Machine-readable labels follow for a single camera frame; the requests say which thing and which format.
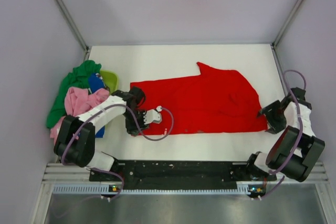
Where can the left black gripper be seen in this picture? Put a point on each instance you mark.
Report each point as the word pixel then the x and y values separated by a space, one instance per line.
pixel 131 129

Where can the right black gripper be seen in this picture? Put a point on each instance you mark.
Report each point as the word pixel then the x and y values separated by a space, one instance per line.
pixel 275 126

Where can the red t shirt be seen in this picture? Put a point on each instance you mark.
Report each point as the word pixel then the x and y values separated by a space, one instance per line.
pixel 215 101

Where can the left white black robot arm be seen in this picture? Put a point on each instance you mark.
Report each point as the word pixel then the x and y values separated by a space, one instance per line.
pixel 76 140

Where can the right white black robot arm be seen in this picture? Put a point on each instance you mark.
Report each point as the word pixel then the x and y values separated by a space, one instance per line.
pixel 297 150

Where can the lime green tray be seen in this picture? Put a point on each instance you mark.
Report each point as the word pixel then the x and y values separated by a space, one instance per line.
pixel 110 79

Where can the blue t shirt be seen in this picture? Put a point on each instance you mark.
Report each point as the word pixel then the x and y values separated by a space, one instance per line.
pixel 95 83

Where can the pink t shirt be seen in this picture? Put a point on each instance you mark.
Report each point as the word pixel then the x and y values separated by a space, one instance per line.
pixel 78 101

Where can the green t shirt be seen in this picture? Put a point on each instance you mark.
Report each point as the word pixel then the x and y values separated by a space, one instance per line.
pixel 77 78

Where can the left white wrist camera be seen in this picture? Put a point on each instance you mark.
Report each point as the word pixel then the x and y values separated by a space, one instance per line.
pixel 153 116

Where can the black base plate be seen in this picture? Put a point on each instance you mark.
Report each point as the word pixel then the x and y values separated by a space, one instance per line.
pixel 187 175

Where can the right aluminium frame post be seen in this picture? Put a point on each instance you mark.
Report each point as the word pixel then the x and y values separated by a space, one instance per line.
pixel 289 20

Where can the aluminium frame post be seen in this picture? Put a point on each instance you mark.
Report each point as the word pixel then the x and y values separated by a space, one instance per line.
pixel 289 20
pixel 71 24

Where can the grey slotted cable duct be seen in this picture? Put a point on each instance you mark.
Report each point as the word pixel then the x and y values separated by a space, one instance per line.
pixel 82 189

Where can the left aluminium frame post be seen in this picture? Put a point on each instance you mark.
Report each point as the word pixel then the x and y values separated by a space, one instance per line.
pixel 71 24

